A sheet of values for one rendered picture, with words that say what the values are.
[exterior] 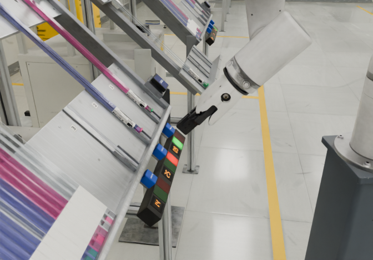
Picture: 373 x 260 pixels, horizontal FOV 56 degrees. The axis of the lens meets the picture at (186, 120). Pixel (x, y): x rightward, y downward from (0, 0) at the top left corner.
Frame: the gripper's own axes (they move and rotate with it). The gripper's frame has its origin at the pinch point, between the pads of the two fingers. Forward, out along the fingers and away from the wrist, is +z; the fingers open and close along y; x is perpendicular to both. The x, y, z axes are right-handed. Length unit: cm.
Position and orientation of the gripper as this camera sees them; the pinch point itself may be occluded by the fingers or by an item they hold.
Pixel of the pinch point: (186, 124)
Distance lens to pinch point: 80.5
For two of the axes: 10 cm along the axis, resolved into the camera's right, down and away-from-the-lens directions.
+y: 1.5, -4.5, 8.8
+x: -7.2, -6.6, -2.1
